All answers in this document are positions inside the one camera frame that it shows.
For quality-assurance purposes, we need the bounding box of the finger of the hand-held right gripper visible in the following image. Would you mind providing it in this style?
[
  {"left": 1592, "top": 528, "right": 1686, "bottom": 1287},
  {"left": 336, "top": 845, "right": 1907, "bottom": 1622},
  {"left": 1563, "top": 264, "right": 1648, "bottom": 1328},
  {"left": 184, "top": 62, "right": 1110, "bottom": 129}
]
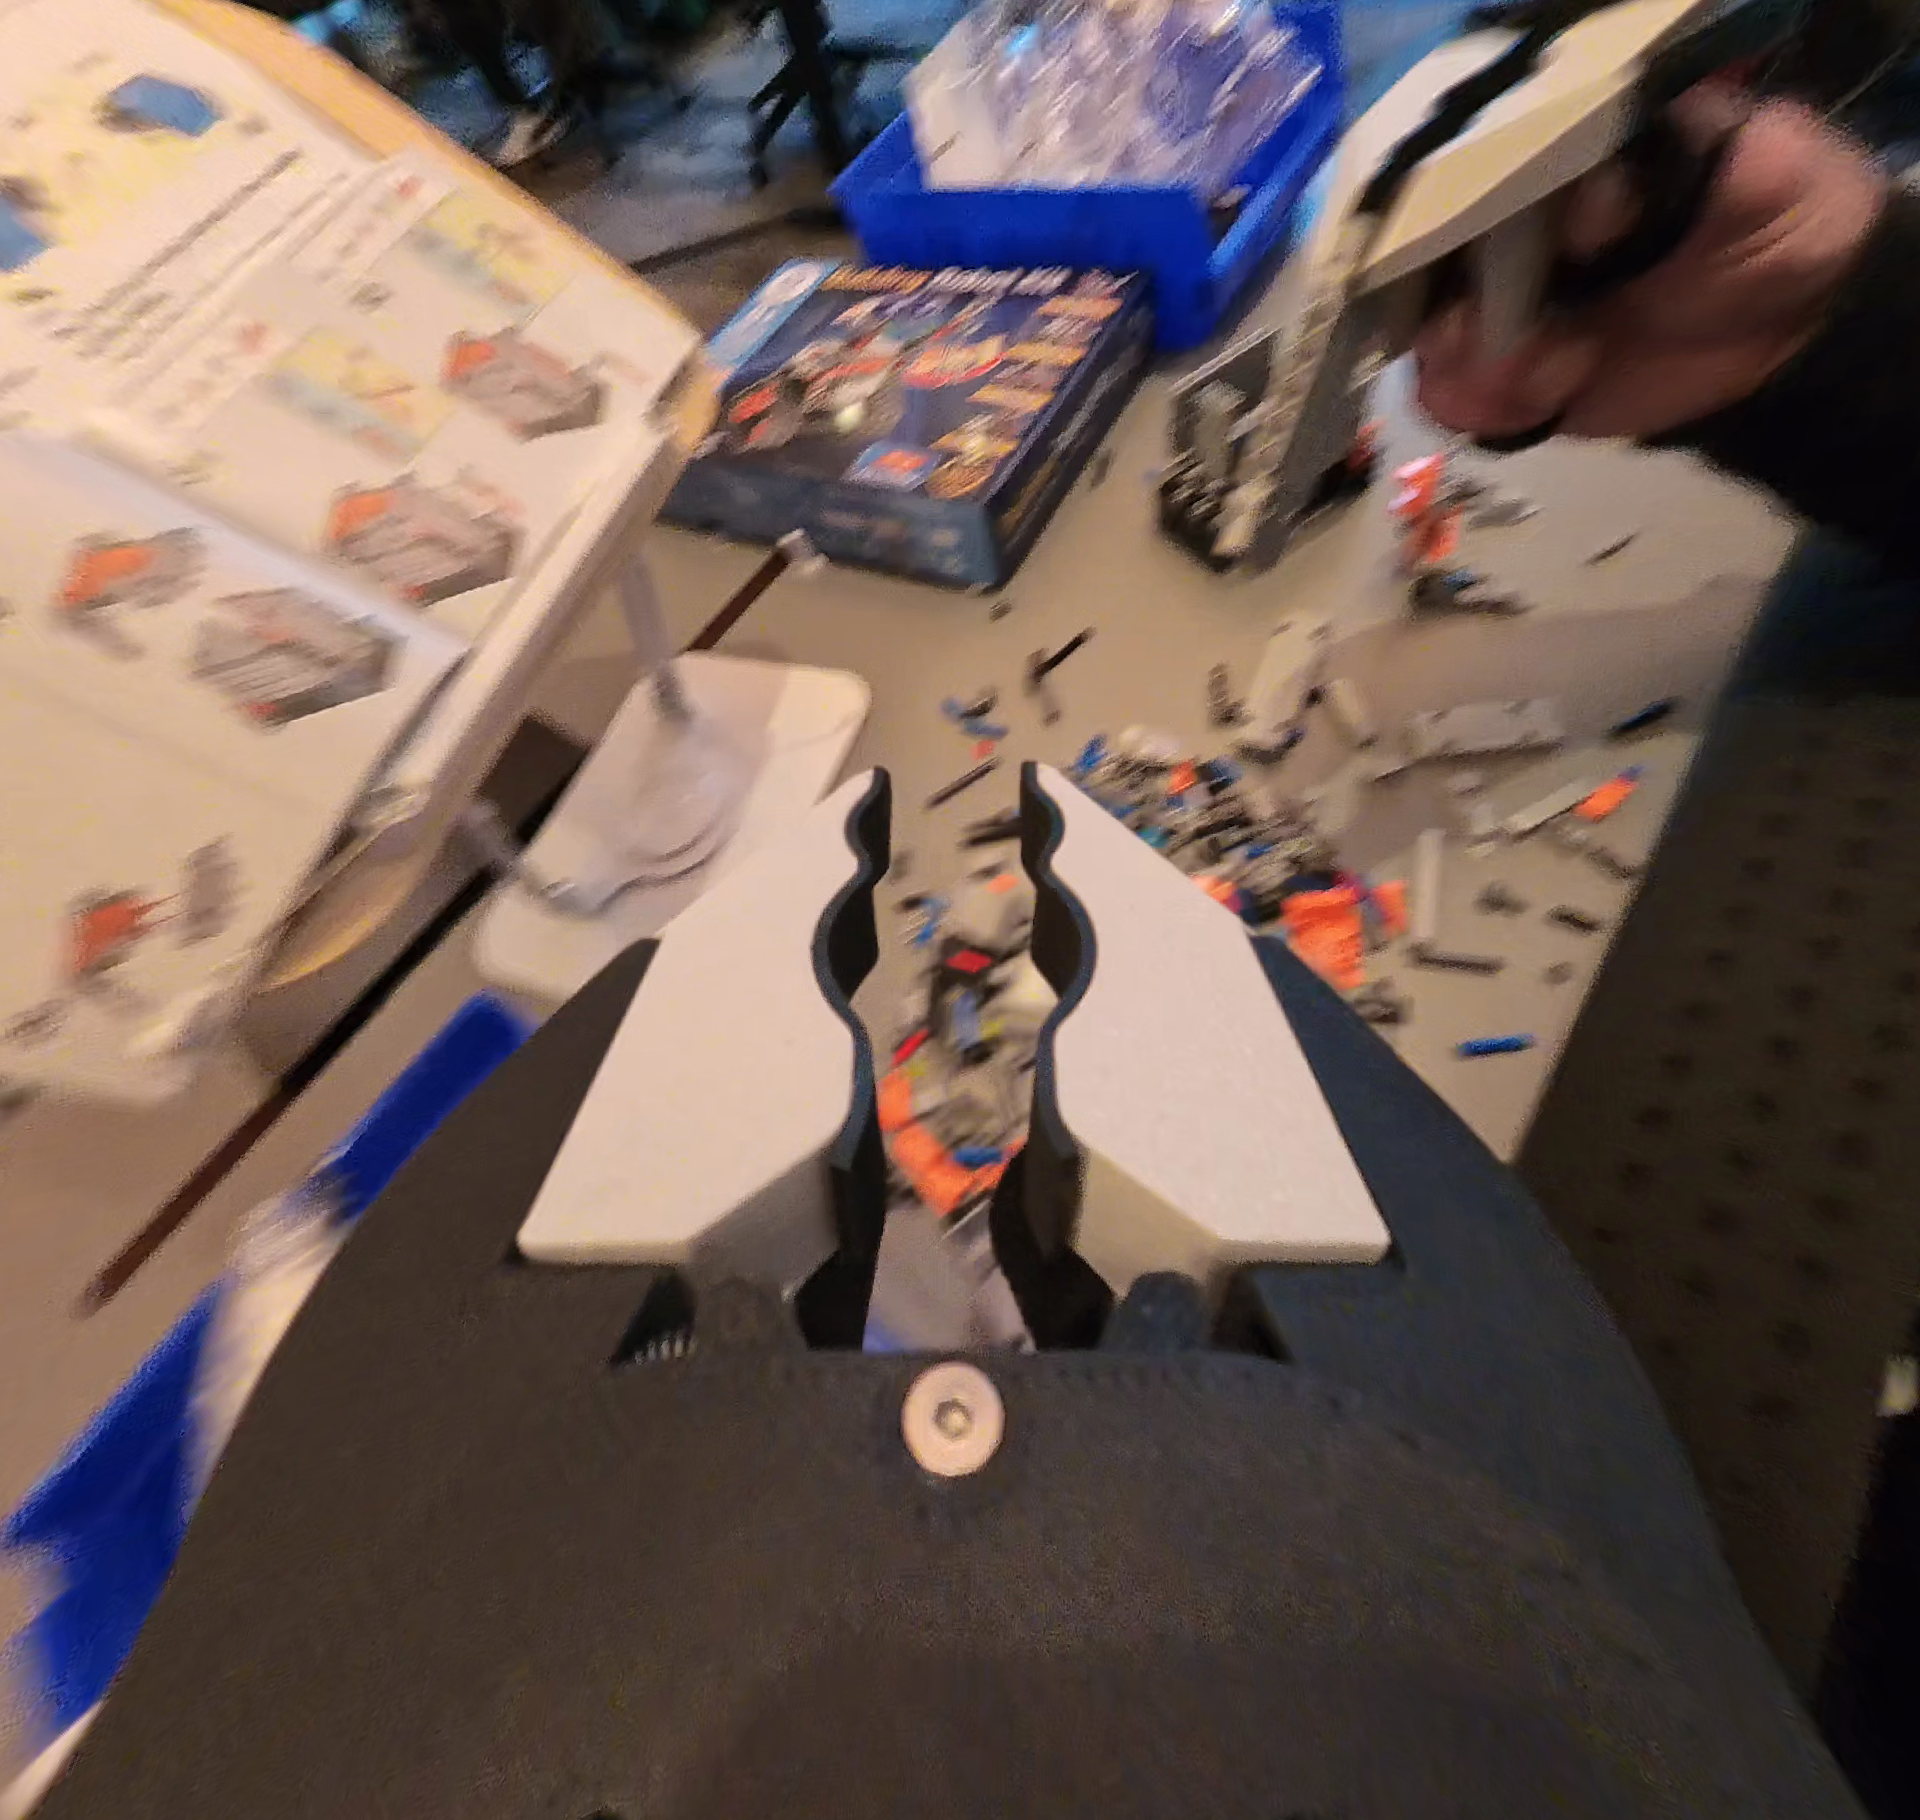
[{"left": 1315, "top": 0, "right": 1809, "bottom": 298}]

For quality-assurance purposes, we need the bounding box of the grey building kit robot assembly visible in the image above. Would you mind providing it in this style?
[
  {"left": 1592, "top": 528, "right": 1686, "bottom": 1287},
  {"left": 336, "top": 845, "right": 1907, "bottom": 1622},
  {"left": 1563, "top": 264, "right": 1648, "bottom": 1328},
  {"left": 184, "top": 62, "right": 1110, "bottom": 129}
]
[{"left": 1156, "top": 201, "right": 1427, "bottom": 577}]

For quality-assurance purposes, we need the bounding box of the blue robot kit box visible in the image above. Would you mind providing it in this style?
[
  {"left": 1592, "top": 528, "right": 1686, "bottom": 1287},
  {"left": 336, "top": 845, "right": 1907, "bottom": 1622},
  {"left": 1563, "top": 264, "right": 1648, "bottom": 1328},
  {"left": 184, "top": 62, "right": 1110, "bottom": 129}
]
[{"left": 661, "top": 255, "right": 1156, "bottom": 598}]

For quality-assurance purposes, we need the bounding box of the pile of small building pieces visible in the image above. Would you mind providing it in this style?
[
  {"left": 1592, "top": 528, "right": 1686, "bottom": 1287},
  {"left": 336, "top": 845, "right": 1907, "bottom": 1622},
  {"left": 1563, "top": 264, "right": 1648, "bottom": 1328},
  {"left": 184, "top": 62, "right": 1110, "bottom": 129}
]
[{"left": 872, "top": 607, "right": 1697, "bottom": 1222}]

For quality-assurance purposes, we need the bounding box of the blue plastic bin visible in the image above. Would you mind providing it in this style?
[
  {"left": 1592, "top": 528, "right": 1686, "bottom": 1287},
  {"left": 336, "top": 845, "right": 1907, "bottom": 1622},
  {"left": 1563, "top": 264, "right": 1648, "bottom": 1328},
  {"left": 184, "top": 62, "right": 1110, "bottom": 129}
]
[
  {"left": 0, "top": 997, "right": 543, "bottom": 1777},
  {"left": 831, "top": 0, "right": 1359, "bottom": 352}
]

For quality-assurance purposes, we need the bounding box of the white booklet stand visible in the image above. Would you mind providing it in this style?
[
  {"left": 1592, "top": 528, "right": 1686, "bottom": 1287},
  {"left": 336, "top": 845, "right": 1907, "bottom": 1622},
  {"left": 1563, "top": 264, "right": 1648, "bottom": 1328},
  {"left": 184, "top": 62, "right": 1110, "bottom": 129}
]
[{"left": 466, "top": 501, "right": 878, "bottom": 1019}]

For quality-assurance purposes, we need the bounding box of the instruction booklet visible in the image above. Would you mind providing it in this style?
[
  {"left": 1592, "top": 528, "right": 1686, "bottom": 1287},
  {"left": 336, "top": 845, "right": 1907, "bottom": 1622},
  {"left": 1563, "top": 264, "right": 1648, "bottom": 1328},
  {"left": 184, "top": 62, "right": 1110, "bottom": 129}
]
[{"left": 0, "top": 0, "right": 707, "bottom": 1104}]

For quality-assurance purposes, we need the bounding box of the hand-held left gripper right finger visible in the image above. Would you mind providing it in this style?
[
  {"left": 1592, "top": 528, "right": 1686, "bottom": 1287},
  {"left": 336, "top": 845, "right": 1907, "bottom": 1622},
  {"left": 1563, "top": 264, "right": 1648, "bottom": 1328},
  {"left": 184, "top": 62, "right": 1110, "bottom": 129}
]
[{"left": 1000, "top": 760, "right": 1392, "bottom": 1354}]

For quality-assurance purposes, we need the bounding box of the person's right hand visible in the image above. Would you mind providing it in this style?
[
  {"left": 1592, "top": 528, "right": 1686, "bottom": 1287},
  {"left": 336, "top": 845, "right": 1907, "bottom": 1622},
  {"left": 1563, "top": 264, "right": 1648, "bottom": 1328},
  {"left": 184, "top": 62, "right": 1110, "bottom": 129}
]
[{"left": 1411, "top": 91, "right": 1899, "bottom": 449}]

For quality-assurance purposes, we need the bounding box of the bundle of clear plastic bags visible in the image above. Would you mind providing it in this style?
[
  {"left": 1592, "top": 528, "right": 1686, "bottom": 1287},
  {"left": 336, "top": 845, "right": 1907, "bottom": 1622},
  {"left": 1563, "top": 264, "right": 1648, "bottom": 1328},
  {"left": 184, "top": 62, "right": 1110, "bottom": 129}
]
[{"left": 901, "top": 0, "right": 1328, "bottom": 196}]

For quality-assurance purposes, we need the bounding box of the black perforated mat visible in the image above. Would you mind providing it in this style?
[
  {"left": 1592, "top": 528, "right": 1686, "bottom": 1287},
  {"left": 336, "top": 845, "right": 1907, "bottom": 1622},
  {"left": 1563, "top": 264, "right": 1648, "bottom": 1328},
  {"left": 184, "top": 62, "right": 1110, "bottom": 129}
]
[{"left": 1516, "top": 545, "right": 1920, "bottom": 1688}]

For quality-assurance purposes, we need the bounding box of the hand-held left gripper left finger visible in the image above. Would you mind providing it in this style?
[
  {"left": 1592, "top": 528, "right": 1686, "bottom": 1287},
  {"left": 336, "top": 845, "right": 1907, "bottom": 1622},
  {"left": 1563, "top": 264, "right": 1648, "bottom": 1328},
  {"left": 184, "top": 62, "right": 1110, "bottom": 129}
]
[{"left": 518, "top": 766, "right": 895, "bottom": 1349}]

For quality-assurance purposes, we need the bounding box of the person's right forearm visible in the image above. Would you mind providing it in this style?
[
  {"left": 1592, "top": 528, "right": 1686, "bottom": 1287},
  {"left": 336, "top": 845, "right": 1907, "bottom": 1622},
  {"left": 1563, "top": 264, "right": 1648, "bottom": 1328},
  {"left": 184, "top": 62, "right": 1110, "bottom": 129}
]
[{"left": 1711, "top": 186, "right": 1920, "bottom": 547}]

